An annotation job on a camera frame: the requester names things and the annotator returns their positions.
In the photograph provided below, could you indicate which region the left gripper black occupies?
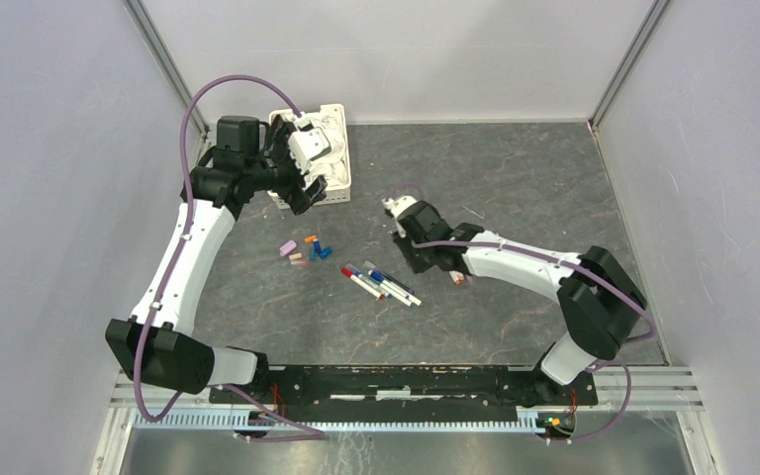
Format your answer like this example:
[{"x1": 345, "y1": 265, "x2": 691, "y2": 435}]
[{"x1": 245, "y1": 124, "x2": 327, "y2": 215}]

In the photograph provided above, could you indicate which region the pink highlighter cap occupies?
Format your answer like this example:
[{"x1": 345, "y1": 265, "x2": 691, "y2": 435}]
[{"x1": 279, "y1": 240, "x2": 297, "y2": 256}]

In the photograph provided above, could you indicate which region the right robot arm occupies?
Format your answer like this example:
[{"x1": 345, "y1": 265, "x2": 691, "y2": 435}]
[{"x1": 383, "y1": 195, "x2": 655, "y2": 404}]

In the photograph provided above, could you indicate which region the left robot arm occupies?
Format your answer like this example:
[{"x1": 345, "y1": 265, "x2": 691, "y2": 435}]
[{"x1": 105, "y1": 114, "x2": 332, "y2": 404}]

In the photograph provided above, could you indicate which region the white crumpled cloth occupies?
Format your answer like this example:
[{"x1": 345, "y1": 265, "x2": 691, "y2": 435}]
[{"x1": 307, "y1": 104, "x2": 350, "y2": 189}]

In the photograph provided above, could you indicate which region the white plastic basket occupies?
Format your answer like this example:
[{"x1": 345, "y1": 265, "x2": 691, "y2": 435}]
[{"x1": 269, "y1": 103, "x2": 351, "y2": 205}]

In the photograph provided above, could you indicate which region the red cap marker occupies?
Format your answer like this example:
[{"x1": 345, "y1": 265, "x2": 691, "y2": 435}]
[{"x1": 340, "y1": 267, "x2": 385, "y2": 300}]

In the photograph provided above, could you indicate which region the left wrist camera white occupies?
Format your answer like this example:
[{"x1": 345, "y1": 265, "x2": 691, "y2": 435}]
[{"x1": 288, "y1": 128, "x2": 332, "y2": 173}]

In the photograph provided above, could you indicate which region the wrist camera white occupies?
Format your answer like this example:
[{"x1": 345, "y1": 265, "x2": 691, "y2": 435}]
[
  {"x1": 288, "y1": 128, "x2": 332, "y2": 173},
  {"x1": 383, "y1": 195, "x2": 421, "y2": 223}
]

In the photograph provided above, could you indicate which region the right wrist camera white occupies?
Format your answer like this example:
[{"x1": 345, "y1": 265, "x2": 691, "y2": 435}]
[{"x1": 383, "y1": 195, "x2": 421, "y2": 223}]

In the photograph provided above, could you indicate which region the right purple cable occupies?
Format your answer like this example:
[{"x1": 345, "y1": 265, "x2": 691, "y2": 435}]
[{"x1": 385, "y1": 183, "x2": 655, "y2": 445}]

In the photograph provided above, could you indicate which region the purple cable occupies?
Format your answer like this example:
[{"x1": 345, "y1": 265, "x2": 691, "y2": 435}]
[
  {"x1": 385, "y1": 183, "x2": 655, "y2": 445},
  {"x1": 132, "y1": 74, "x2": 329, "y2": 443}
]

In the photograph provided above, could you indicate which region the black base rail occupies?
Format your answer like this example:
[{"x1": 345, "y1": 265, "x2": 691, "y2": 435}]
[{"x1": 243, "y1": 364, "x2": 599, "y2": 423}]

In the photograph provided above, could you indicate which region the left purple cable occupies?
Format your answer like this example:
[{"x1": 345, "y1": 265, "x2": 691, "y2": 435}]
[{"x1": 132, "y1": 74, "x2": 329, "y2": 443}]

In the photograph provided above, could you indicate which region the cable duct comb strip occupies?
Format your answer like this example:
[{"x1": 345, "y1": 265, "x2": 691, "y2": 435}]
[{"x1": 132, "y1": 409, "x2": 542, "y2": 434}]

